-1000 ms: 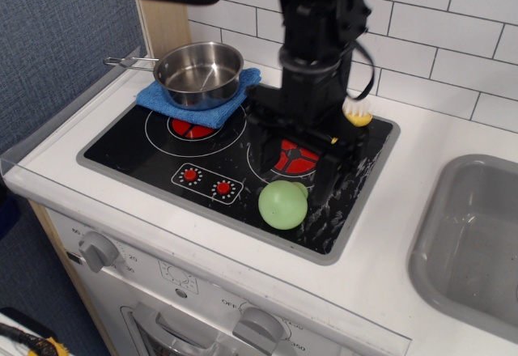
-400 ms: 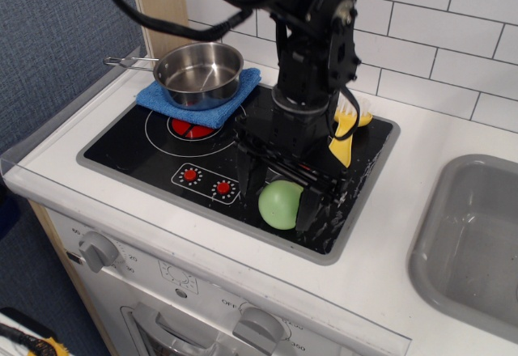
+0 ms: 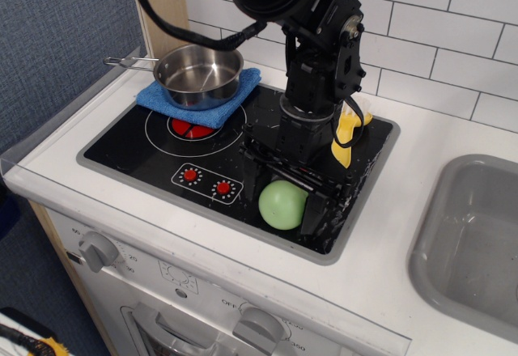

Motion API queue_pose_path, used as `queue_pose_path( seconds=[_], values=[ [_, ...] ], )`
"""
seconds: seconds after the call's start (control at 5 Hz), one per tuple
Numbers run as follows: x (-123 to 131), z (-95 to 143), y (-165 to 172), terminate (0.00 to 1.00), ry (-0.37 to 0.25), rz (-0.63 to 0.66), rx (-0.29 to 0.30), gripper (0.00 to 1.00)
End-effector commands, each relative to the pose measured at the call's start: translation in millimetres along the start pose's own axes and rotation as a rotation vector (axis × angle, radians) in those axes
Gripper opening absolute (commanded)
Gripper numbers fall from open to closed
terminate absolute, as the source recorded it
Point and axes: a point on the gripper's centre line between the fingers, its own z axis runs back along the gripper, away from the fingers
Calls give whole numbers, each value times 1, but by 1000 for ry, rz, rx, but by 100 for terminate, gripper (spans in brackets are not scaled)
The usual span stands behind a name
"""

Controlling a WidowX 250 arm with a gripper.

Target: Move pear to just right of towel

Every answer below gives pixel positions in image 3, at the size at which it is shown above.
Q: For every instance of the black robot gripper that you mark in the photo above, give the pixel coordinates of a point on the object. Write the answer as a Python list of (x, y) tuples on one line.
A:
[(298, 150)]

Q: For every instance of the green pear toy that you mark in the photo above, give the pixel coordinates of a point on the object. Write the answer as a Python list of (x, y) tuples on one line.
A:
[(282, 205)]

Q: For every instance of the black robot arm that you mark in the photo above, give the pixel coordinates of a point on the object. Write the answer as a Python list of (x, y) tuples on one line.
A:
[(322, 54)]

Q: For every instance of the stainless steel pot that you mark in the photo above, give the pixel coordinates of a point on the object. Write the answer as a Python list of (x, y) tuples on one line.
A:
[(196, 78)]

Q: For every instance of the blue cloth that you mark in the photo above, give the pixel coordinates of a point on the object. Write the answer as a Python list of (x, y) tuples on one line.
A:
[(155, 98)]

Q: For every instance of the black toy stove top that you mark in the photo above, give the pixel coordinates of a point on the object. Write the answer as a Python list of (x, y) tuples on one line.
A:
[(201, 170)]

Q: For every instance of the yellow dish brush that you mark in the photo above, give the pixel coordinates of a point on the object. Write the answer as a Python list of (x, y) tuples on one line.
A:
[(348, 122)]

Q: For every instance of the grey right oven knob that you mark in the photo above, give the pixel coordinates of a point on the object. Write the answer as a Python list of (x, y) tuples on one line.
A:
[(259, 329)]

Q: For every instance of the grey oven knob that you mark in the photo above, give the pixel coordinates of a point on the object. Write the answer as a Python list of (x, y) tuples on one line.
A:
[(259, 329), (98, 251)]

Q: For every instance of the white toy oven front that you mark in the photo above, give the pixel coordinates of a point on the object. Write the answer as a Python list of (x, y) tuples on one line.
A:
[(147, 306)]

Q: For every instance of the clear acrylic guard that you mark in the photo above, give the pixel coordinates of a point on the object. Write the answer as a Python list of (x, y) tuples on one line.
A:
[(44, 122)]

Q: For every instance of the grey sink basin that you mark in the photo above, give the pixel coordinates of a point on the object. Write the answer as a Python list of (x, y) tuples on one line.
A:
[(464, 261)]

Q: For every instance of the grey left oven knob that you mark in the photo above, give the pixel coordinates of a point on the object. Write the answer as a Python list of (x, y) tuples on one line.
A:
[(98, 251)]

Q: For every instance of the yellow and black object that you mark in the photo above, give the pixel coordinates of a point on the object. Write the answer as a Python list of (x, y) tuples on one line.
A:
[(38, 347)]

